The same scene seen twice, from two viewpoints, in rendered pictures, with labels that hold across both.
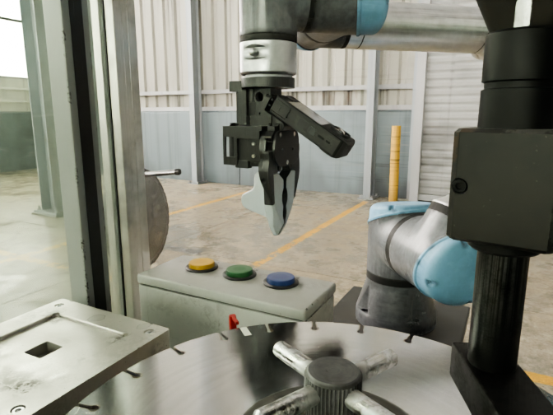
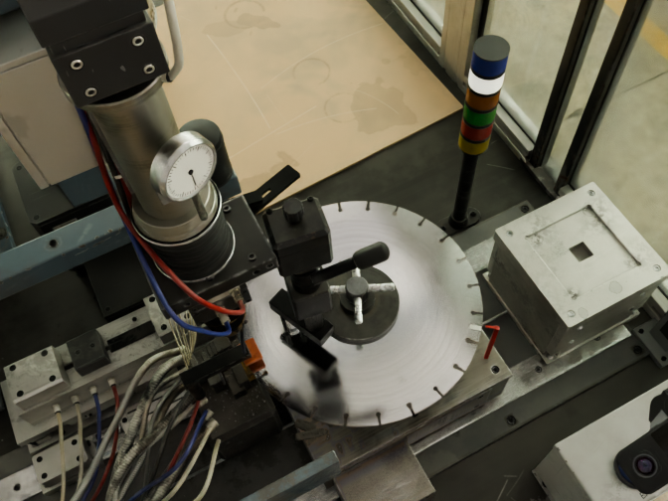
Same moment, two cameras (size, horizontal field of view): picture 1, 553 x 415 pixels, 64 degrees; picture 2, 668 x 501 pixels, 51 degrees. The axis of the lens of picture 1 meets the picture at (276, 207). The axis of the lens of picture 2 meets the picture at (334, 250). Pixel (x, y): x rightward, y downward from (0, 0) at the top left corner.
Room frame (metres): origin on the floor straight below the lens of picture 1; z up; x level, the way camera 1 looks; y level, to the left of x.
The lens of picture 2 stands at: (0.45, -0.35, 1.79)
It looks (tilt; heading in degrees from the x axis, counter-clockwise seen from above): 60 degrees down; 130
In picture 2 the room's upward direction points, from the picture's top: 6 degrees counter-clockwise
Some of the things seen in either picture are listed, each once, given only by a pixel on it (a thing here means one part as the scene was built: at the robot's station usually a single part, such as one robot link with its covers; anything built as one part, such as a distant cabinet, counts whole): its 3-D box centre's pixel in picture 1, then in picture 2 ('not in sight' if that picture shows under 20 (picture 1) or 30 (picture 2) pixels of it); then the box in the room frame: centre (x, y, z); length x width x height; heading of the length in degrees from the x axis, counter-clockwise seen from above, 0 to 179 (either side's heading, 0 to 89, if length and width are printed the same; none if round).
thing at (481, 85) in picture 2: not in sight; (486, 75); (0.21, 0.27, 1.11); 0.05 x 0.04 x 0.03; 152
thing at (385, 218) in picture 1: (401, 235); not in sight; (0.80, -0.23, 0.91); 0.13 x 0.12 x 0.14; 12
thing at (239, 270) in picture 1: (239, 274); not in sight; (0.64, 0.06, 0.90); 0.04 x 0.04 x 0.02
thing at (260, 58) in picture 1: (267, 62); not in sight; (0.61, 0.01, 1.20); 0.08 x 0.08 x 0.05
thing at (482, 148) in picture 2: not in sight; (474, 137); (0.21, 0.27, 0.98); 0.05 x 0.04 x 0.03; 152
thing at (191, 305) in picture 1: (234, 324); (651, 445); (0.62, 0.06, 0.82); 0.28 x 0.11 x 0.15; 62
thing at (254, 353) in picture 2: not in sight; (224, 371); (0.12, -0.20, 0.95); 0.10 x 0.03 x 0.07; 62
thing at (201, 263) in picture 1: (202, 267); not in sight; (0.67, 0.12, 0.90); 0.04 x 0.04 x 0.02
